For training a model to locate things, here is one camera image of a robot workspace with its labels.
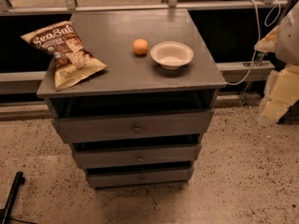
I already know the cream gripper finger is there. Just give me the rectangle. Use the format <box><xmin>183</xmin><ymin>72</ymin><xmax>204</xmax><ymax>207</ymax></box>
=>
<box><xmin>254</xmin><ymin>25</ymin><xmax>279</xmax><ymax>53</ymax></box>
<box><xmin>257</xmin><ymin>64</ymin><xmax>299</xmax><ymax>126</ymax></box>

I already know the grey top drawer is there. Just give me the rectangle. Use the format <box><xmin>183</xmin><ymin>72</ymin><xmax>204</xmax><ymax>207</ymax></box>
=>
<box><xmin>52</xmin><ymin>109</ymin><xmax>213</xmax><ymax>144</ymax></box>

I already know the grey drawer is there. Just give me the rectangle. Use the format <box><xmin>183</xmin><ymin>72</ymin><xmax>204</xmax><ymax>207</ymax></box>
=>
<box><xmin>52</xmin><ymin>109</ymin><xmax>213</xmax><ymax>144</ymax></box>
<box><xmin>73</xmin><ymin>143</ymin><xmax>201</xmax><ymax>169</ymax></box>
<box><xmin>87</xmin><ymin>167</ymin><xmax>193</xmax><ymax>188</ymax></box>

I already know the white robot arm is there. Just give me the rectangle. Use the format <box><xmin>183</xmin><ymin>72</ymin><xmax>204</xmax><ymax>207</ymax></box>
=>
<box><xmin>254</xmin><ymin>1</ymin><xmax>299</xmax><ymax>126</ymax></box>

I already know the grey middle drawer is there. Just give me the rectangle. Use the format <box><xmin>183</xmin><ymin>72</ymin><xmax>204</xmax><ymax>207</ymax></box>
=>
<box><xmin>73</xmin><ymin>143</ymin><xmax>201</xmax><ymax>169</ymax></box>

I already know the grey wooden drawer cabinet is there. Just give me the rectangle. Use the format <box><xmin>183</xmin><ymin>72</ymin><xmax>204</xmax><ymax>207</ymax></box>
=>
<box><xmin>37</xmin><ymin>9</ymin><xmax>225</xmax><ymax>178</ymax></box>

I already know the grey bottom drawer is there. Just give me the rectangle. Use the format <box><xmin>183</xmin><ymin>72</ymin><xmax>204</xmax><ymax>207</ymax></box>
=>
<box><xmin>87</xmin><ymin>167</ymin><xmax>193</xmax><ymax>188</ymax></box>

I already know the metal tripod stand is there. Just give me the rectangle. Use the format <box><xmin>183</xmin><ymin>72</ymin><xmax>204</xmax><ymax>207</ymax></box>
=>
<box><xmin>238</xmin><ymin>0</ymin><xmax>299</xmax><ymax>108</ymax></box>

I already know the white paper bowl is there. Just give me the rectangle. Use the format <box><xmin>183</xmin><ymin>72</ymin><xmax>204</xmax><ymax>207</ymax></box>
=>
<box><xmin>150</xmin><ymin>42</ymin><xmax>193</xmax><ymax>70</ymax></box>

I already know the orange fruit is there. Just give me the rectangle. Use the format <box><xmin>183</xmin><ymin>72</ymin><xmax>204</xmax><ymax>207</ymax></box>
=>
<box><xmin>133</xmin><ymin>39</ymin><xmax>149</xmax><ymax>55</ymax></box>

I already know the sea salt chips bag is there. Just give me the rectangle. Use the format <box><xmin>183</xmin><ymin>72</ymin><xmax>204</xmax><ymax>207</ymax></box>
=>
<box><xmin>21</xmin><ymin>21</ymin><xmax>107</xmax><ymax>91</ymax></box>

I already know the black pole on floor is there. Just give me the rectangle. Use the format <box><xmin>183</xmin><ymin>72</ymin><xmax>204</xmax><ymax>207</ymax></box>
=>
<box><xmin>0</xmin><ymin>172</ymin><xmax>25</xmax><ymax>224</ymax></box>

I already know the white hanging cable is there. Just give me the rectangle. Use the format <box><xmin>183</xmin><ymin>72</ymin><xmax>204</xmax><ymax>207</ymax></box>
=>
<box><xmin>225</xmin><ymin>0</ymin><xmax>282</xmax><ymax>86</ymax></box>

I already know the metal railing frame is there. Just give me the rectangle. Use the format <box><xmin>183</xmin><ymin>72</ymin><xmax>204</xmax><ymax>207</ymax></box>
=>
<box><xmin>0</xmin><ymin>0</ymin><xmax>299</xmax><ymax>17</ymax></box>

